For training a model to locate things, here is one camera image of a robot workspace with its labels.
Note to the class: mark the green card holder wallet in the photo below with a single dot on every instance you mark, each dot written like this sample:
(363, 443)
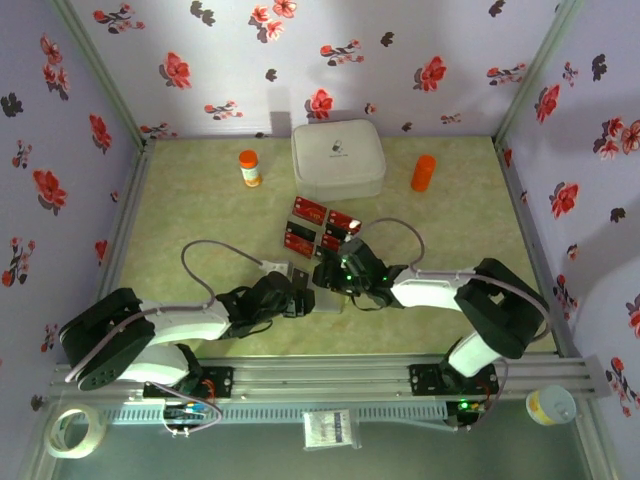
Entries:
(327, 302)

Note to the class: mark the red VIP card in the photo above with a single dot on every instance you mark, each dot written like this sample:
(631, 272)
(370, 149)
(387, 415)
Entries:
(342, 221)
(311, 208)
(299, 246)
(331, 243)

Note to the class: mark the black card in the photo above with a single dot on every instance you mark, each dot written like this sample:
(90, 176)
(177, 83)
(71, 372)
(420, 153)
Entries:
(301, 229)
(334, 232)

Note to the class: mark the group of red-black packets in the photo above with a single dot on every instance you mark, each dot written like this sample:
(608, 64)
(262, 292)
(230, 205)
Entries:
(320, 224)

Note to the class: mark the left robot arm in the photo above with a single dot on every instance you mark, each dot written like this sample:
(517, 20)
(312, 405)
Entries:
(175, 325)

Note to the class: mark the white zippered pill case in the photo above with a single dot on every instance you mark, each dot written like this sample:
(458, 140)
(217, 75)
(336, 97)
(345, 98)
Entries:
(340, 160)

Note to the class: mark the orange cylinder container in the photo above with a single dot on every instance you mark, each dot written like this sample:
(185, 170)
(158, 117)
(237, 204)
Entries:
(423, 173)

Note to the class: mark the orange capped pill bottle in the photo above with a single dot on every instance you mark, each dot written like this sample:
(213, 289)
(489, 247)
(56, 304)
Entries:
(250, 169)

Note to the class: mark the plastic bag with label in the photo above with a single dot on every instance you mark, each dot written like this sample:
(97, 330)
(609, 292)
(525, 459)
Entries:
(331, 430)

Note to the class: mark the controller circuit board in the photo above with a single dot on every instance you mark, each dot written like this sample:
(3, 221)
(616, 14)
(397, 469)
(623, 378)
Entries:
(467, 407)
(185, 412)

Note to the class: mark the white yellow round container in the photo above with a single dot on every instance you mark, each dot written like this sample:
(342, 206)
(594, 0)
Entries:
(550, 406)

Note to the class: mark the clear tape roll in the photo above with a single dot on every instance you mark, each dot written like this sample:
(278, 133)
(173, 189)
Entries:
(55, 435)

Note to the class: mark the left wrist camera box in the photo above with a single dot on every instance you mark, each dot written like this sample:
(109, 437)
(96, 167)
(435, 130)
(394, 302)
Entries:
(277, 267)

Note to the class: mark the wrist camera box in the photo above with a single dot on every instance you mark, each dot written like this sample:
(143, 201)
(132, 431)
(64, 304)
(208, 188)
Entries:
(354, 247)
(277, 267)

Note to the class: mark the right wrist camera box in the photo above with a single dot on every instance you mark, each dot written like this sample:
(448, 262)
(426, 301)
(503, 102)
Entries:
(354, 247)

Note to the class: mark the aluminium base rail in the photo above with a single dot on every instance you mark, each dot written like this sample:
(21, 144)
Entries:
(320, 377)

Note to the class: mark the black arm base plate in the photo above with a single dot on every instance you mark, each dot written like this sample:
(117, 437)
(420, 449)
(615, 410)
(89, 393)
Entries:
(425, 380)
(217, 382)

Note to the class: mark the aluminium frame post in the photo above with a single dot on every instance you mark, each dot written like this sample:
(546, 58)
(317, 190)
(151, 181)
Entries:
(102, 70)
(535, 70)

